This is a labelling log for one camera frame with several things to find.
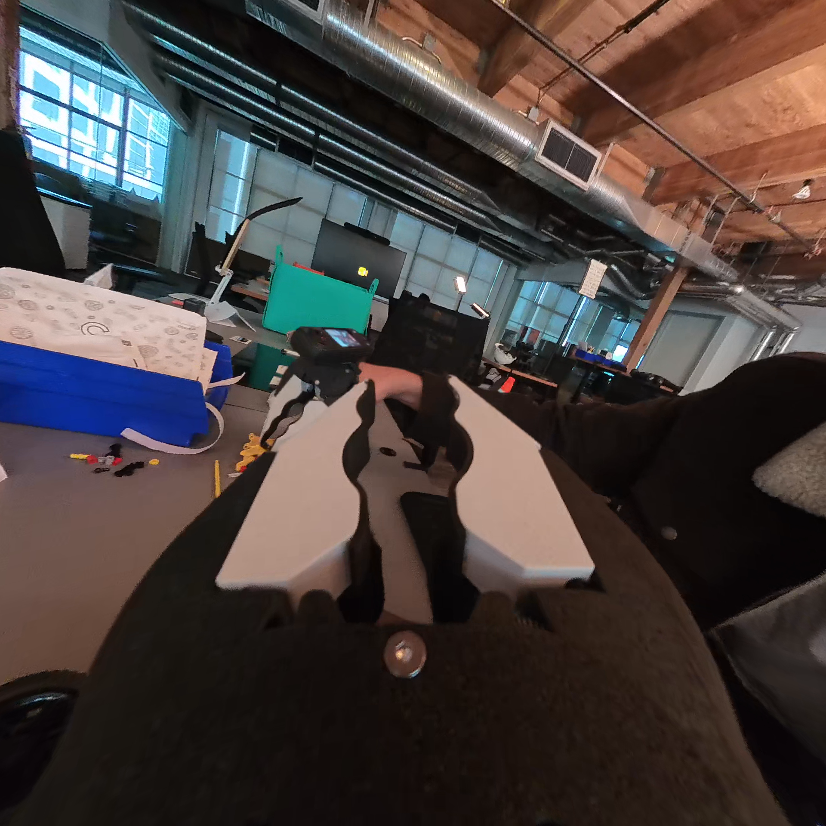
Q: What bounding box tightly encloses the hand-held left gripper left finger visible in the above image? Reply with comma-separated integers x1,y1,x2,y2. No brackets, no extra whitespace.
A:
215,379,385,620

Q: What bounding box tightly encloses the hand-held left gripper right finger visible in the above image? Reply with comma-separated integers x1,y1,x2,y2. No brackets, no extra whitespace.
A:
422,374,596,620

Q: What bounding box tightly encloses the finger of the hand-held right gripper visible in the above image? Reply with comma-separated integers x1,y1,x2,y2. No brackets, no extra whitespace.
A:
284,394,344,446
261,377,307,450

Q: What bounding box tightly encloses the pile of yellow toy bricks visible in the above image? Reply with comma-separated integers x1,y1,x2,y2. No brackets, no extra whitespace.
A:
229,434,275,478

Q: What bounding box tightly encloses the person's right forearm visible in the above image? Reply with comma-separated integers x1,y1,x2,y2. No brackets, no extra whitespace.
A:
481,381,711,498

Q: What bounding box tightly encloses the wooden desk lamp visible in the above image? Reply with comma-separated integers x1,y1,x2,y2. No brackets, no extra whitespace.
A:
203,197,304,330

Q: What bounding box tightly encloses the grey desk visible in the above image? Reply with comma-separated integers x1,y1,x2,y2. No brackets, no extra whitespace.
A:
0,387,453,685

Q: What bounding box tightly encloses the person's right hand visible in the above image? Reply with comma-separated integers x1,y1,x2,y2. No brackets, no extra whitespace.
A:
371,371,427,410

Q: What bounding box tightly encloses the green storage box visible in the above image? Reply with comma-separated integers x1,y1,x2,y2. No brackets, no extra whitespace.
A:
248,342,291,391

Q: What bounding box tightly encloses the teal fabric bag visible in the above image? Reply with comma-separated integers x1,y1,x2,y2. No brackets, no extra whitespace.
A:
261,245,379,336

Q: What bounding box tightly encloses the black monitor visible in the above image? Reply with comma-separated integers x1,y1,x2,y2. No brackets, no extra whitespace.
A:
311,218,409,301

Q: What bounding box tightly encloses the white paper strip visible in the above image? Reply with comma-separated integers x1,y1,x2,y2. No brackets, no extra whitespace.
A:
121,371,246,456

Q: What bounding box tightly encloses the scatter of small toy pins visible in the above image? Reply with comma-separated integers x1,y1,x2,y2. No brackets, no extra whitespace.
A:
70,442,161,478

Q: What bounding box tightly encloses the blue plastic bin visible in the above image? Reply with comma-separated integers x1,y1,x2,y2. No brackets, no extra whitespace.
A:
0,339,233,446

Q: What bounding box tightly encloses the brown fleece-lined jacket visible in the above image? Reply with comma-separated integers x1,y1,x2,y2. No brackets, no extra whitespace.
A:
600,351,826,826

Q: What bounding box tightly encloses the large white printed paper bag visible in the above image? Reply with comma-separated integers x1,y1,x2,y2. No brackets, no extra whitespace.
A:
0,266,207,382

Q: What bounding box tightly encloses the paned window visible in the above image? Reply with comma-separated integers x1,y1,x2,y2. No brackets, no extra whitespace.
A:
18,26,172,201

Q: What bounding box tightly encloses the silver ventilation duct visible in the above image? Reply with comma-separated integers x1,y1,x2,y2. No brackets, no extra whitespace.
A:
123,0,801,336

